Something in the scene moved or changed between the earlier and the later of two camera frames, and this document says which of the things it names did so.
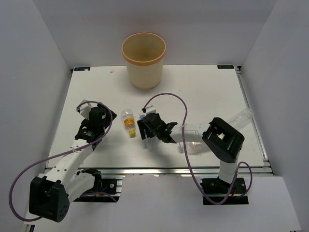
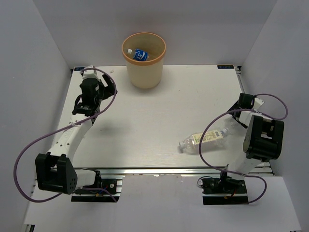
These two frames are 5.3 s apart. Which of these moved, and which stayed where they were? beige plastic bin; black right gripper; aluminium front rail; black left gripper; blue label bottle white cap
Moved: black right gripper; blue label bottle white cap; black left gripper
Stayed: aluminium front rail; beige plastic bin
